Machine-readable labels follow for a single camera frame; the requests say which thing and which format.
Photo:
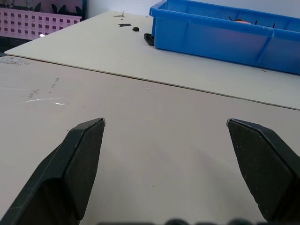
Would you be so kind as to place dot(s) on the pink perforated plastic basket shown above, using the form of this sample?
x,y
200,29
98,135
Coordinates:
x,y
35,23

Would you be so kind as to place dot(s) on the blue plastic bin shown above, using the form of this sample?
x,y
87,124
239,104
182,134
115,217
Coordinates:
x,y
225,35

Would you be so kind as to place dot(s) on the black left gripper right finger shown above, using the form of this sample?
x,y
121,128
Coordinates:
x,y
262,168

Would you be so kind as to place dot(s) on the small black block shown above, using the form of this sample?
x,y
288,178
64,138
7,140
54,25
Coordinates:
x,y
135,29

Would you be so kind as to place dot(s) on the black rounded plastic part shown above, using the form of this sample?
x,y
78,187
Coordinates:
x,y
148,39

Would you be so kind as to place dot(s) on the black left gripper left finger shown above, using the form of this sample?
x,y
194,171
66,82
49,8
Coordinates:
x,y
70,173

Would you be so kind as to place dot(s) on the orange tool in bin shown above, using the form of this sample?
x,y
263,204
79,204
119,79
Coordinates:
x,y
241,21

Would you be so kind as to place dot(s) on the flat black wedge piece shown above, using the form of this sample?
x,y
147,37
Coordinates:
x,y
124,24

